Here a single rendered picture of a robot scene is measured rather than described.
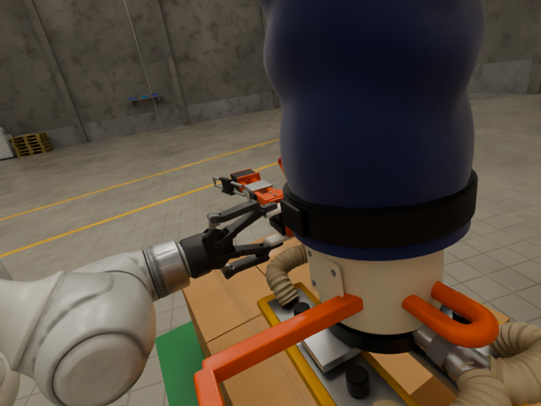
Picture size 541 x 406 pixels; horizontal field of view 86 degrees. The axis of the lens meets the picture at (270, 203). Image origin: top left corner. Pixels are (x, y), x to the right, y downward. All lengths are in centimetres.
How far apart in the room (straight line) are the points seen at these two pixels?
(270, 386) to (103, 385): 85
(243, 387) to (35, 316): 89
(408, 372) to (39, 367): 103
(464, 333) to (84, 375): 35
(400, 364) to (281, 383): 40
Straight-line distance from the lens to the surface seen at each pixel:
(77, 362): 33
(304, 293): 58
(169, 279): 51
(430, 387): 66
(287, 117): 33
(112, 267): 49
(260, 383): 116
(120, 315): 34
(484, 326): 37
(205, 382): 33
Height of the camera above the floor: 148
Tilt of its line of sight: 23 degrees down
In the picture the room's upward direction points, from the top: 9 degrees counter-clockwise
